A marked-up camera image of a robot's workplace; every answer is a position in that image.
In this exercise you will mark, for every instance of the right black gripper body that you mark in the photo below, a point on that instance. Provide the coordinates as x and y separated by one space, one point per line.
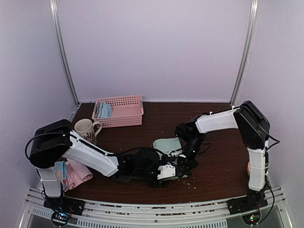
193 162

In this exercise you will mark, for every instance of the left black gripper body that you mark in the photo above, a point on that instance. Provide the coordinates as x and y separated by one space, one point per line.
140 174

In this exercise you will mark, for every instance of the green towel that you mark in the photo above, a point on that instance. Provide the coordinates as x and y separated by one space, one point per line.
167 145

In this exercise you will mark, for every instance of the light blue towel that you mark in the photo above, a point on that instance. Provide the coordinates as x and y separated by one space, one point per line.
104 110

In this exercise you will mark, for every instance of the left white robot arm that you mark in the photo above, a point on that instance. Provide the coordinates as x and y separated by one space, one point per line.
57 140

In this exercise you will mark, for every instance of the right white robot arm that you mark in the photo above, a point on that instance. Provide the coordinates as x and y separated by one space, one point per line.
254 130

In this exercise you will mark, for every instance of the pink plastic basket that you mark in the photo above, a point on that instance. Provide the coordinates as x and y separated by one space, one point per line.
126 111

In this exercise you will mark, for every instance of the patterned ceramic mug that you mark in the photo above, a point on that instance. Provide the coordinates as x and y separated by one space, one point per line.
88 130

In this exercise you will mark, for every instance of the orange patterned coaster stack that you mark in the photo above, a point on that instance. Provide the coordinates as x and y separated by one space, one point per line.
248 168

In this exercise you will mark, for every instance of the pink towel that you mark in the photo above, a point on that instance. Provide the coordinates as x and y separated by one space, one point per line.
77 174

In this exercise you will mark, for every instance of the blue patterned towel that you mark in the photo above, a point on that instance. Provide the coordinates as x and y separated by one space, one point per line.
62 173

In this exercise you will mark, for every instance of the right circuit board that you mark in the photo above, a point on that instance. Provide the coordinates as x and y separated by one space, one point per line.
251 218

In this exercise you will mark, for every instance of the circuit board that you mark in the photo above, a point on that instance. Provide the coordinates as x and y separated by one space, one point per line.
60 219
251 218

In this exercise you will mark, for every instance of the left circuit board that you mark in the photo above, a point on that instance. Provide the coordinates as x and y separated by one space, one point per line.
60 219

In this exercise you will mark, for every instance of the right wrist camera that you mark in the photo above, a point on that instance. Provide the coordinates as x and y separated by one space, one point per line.
174 153

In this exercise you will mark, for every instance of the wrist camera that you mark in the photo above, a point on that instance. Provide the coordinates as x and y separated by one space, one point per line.
166 171
174 153

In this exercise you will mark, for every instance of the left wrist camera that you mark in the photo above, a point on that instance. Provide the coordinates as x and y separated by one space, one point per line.
166 171

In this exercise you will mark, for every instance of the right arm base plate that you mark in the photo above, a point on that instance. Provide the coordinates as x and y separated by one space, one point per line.
244 204

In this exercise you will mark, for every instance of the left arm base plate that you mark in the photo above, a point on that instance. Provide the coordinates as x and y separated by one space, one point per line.
66 205

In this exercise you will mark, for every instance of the right aluminium post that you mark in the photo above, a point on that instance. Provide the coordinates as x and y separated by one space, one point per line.
249 40

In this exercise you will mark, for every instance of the aluminium post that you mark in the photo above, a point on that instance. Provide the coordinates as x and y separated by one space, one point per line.
62 51
249 40

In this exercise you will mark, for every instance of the left aluminium post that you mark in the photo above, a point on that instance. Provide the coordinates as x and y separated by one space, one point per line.
62 51

